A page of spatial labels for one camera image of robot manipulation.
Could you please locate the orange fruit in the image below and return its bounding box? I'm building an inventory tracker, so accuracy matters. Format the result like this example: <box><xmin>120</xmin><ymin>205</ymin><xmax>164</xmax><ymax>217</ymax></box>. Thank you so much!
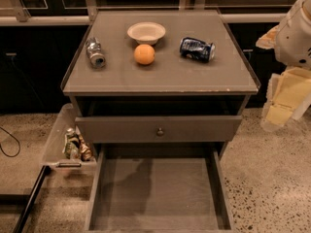
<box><xmin>134</xmin><ymin>44</ymin><xmax>155</xmax><ymax>65</ymax></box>

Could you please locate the blue pepsi can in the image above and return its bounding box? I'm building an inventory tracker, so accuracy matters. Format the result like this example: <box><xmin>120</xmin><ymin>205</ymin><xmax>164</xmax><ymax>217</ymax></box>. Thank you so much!
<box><xmin>179</xmin><ymin>37</ymin><xmax>216</xmax><ymax>63</ymax></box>

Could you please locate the black floor cable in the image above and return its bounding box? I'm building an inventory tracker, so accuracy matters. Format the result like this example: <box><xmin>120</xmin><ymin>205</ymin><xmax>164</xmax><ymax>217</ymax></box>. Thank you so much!
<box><xmin>0</xmin><ymin>126</ymin><xmax>21</xmax><ymax>158</ymax></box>

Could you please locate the green snack packet in bin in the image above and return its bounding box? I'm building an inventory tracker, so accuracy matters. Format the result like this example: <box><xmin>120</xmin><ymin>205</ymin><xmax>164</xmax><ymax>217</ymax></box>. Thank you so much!
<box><xmin>63</xmin><ymin>128</ymin><xmax>80</xmax><ymax>159</ymax></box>

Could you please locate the closed grey upper drawer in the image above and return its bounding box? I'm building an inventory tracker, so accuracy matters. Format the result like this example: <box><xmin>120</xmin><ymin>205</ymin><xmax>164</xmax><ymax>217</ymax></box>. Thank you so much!
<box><xmin>76</xmin><ymin>116</ymin><xmax>242</xmax><ymax>143</ymax></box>

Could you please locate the open grey lower drawer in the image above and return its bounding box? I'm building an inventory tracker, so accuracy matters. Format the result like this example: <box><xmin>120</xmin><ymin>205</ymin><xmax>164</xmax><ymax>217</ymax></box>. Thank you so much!
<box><xmin>85</xmin><ymin>145</ymin><xmax>235</xmax><ymax>233</ymax></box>

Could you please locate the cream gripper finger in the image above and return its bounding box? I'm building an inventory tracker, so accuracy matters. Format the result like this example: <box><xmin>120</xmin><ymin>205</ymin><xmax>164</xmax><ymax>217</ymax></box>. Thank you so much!
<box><xmin>256</xmin><ymin>25</ymin><xmax>279</xmax><ymax>50</ymax></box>
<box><xmin>260</xmin><ymin>67</ymin><xmax>311</xmax><ymax>132</ymax></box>

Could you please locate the round brass drawer knob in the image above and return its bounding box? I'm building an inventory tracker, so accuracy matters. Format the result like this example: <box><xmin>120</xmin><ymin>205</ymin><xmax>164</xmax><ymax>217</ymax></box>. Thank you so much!
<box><xmin>156</xmin><ymin>128</ymin><xmax>164</xmax><ymax>137</ymax></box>

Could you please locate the crushed silver can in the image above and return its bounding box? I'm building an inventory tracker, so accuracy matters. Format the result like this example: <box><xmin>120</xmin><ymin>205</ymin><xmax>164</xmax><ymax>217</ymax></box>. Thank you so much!
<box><xmin>86</xmin><ymin>37</ymin><xmax>106</xmax><ymax>69</ymax></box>

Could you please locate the clear plastic storage bin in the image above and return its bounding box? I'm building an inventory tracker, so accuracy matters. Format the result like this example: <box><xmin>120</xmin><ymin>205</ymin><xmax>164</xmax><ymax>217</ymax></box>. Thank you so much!
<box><xmin>41</xmin><ymin>103</ymin><xmax>96</xmax><ymax>171</ymax></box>

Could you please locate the brown snack packet in bin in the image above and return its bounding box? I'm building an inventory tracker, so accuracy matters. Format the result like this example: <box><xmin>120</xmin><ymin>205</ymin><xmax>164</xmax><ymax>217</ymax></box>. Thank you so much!
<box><xmin>79</xmin><ymin>136</ymin><xmax>93</xmax><ymax>161</ymax></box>

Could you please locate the grey wooden drawer cabinet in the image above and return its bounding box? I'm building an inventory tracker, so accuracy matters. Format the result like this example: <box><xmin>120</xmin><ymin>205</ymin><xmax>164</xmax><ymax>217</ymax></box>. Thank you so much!
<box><xmin>60</xmin><ymin>9</ymin><xmax>261</xmax><ymax>233</ymax></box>

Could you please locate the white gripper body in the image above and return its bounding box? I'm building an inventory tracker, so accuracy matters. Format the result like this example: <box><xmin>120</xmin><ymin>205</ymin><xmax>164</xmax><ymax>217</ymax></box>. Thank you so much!
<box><xmin>274</xmin><ymin>6</ymin><xmax>311</xmax><ymax>68</ymax></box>

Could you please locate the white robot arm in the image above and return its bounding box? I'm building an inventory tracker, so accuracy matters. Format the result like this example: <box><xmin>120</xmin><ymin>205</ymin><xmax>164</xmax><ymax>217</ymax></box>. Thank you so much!
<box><xmin>256</xmin><ymin>0</ymin><xmax>311</xmax><ymax>132</ymax></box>

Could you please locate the white paper bowl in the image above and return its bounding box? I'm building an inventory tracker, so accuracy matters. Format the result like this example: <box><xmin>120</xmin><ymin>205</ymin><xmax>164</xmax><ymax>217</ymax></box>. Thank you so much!
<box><xmin>127</xmin><ymin>22</ymin><xmax>166</xmax><ymax>46</ymax></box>

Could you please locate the metal window rail frame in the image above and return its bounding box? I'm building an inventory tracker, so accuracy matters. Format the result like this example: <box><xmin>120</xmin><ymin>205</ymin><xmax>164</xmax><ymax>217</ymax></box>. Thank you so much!
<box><xmin>0</xmin><ymin>0</ymin><xmax>311</xmax><ymax>27</ymax></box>

